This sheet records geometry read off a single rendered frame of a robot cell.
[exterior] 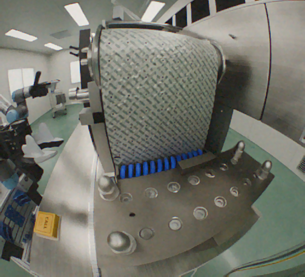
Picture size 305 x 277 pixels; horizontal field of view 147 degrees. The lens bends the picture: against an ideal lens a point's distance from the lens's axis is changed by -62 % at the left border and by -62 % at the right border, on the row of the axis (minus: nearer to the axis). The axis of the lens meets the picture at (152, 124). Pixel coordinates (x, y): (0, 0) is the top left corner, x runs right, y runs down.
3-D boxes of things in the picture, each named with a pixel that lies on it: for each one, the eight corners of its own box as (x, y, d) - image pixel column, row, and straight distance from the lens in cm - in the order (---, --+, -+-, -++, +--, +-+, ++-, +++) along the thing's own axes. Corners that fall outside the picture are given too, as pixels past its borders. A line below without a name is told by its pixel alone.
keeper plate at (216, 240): (193, 245, 32) (212, 236, 22) (226, 226, 36) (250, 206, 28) (197, 254, 32) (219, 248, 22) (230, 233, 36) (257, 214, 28)
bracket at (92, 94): (99, 170, 46) (78, 83, 33) (116, 168, 45) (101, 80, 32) (98, 181, 43) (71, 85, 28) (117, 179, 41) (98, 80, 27)
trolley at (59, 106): (54, 113, 571) (49, 90, 558) (66, 110, 566) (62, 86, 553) (52, 119, 484) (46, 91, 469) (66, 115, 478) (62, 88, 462)
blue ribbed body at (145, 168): (120, 173, 28) (117, 162, 26) (199, 155, 34) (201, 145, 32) (121, 185, 26) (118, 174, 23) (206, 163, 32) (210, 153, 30)
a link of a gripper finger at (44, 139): (57, 121, 27) (24, 129, 31) (65, 145, 29) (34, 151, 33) (60, 116, 29) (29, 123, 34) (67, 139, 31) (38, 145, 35)
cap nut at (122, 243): (108, 234, 20) (97, 225, 16) (133, 231, 19) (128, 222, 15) (112, 257, 19) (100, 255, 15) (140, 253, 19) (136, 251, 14)
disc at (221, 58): (228, 88, 27) (190, 93, 38) (229, 88, 28) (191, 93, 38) (216, 29, 32) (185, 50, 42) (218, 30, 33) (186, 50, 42)
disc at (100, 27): (93, 88, 17) (105, 97, 31) (97, 88, 17) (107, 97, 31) (98, 8, 24) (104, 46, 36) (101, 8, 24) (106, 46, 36)
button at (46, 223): (42, 214, 45) (37, 210, 44) (59, 216, 41) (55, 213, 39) (38, 234, 44) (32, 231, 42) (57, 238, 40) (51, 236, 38)
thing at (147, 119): (115, 167, 28) (101, 80, 20) (201, 149, 35) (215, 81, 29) (115, 168, 27) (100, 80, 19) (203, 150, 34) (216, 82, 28)
